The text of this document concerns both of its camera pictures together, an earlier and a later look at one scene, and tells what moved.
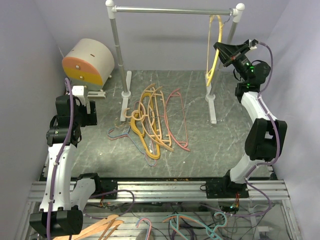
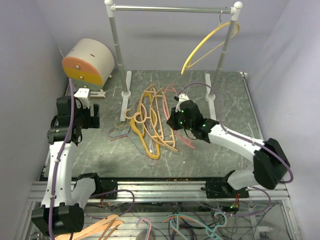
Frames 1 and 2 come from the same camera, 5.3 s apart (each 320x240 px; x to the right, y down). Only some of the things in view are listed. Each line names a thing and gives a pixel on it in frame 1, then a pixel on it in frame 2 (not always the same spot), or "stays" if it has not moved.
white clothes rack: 236,11 stays
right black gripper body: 241,61 to 178,123
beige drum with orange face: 89,63 stays
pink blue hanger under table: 149,228 stays
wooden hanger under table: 111,221 stays
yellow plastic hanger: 209,76 to 200,38
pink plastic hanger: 169,133 to 165,107
